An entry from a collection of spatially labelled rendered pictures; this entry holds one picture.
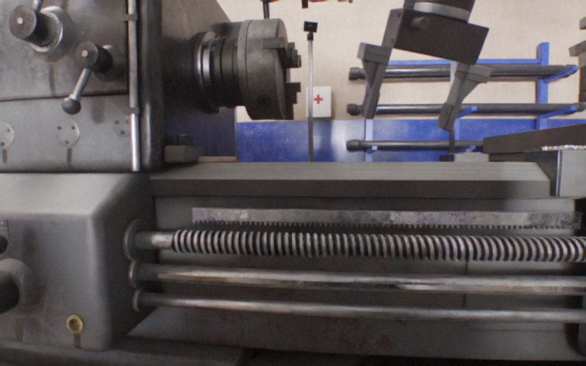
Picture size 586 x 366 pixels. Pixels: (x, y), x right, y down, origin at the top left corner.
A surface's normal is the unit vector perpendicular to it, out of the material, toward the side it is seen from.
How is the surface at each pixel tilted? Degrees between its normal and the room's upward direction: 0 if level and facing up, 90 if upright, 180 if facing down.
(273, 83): 118
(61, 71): 90
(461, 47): 113
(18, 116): 90
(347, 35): 90
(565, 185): 90
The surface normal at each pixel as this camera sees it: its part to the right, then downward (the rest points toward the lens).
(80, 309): -0.11, 0.07
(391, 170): -0.07, -0.77
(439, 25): 0.09, 0.47
